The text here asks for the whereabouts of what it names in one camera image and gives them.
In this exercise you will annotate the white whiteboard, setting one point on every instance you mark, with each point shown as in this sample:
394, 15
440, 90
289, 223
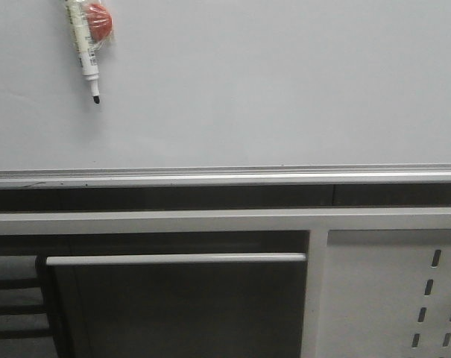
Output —
209, 92

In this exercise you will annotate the white metal stand frame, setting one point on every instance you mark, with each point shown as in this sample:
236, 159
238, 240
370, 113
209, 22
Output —
318, 223

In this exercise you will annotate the white perforated metal panel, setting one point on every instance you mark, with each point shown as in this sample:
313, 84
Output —
386, 293

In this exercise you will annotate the white horizontal rail bar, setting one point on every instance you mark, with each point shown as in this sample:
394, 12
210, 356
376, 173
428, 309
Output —
125, 260

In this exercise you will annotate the red round magnet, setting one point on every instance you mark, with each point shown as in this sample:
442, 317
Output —
99, 21

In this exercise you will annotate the white whiteboard marker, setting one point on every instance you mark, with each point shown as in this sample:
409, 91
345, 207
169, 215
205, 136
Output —
84, 45

